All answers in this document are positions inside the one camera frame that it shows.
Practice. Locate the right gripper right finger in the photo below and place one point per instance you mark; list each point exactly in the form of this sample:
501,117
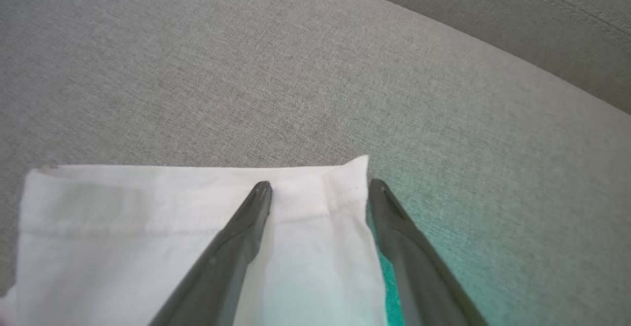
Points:
419,286

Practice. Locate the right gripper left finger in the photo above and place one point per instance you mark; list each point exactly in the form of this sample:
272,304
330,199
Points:
222,281

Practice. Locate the grey fabric sofa cushion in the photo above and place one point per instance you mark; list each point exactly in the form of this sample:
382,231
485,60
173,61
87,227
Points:
517,15

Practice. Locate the grey fabric sofa seat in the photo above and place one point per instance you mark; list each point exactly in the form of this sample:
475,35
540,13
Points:
296,69

